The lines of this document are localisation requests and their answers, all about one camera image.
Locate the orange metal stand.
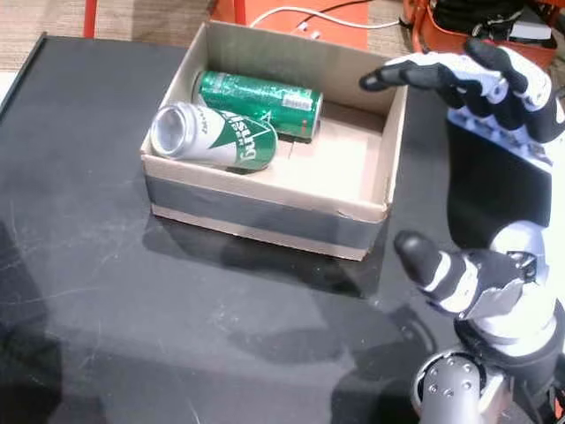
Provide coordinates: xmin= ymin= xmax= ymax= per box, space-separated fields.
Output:
xmin=211 ymin=0 xmax=370 ymax=50

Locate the black floor cable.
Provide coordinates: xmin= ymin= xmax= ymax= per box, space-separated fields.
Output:
xmin=317 ymin=0 xmax=372 ymax=14

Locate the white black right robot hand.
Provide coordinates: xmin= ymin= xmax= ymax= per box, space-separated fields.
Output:
xmin=359 ymin=37 xmax=562 ymax=346

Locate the open cardboard box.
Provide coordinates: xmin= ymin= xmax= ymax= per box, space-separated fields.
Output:
xmin=140 ymin=20 xmax=408 ymax=261

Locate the green aluminium drink can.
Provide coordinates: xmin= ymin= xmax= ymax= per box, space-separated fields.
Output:
xmin=192 ymin=70 xmax=325 ymax=143
xmin=149 ymin=102 xmax=279 ymax=174

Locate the red metal leg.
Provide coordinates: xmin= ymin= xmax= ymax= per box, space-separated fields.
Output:
xmin=83 ymin=0 xmax=98 ymax=40

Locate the white cable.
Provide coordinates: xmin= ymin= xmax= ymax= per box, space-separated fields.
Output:
xmin=249 ymin=6 xmax=398 ymax=33

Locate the white grey flat box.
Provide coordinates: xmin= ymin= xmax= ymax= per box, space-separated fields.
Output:
xmin=509 ymin=21 xmax=553 ymax=42

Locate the orange metal cart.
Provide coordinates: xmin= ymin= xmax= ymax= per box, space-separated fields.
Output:
xmin=401 ymin=0 xmax=565 ymax=70

